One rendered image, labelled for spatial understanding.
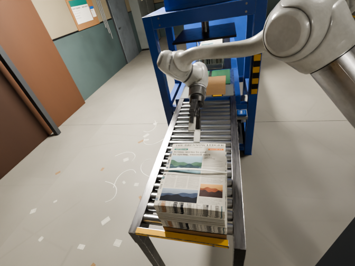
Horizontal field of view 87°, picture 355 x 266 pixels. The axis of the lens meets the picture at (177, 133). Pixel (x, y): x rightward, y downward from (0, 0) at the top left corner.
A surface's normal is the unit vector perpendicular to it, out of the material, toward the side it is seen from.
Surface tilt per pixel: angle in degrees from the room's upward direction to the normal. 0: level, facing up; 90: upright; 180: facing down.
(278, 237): 0
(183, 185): 2
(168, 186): 1
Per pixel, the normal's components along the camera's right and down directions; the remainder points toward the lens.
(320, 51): -0.32, 0.70
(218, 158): -0.20, -0.72
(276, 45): -0.73, 0.40
